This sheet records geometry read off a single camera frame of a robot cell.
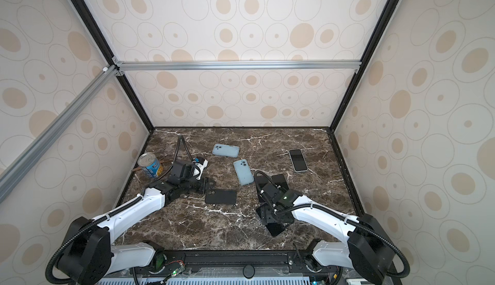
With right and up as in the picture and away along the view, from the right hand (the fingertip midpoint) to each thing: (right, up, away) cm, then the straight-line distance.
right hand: (272, 218), depth 83 cm
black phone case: (-24, +7, +10) cm, 26 cm away
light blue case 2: (-24, +28, +28) cm, 46 cm away
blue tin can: (-58, +22, +9) cm, 62 cm away
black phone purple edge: (+15, +24, +19) cm, 34 cm away
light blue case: (+13, +22, +20) cm, 33 cm away
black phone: (+5, +14, +14) cm, 21 cm away
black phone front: (+1, -4, -1) cm, 4 cm away
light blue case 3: (-13, +17, +18) cm, 28 cm away
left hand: (-24, +16, +1) cm, 29 cm away
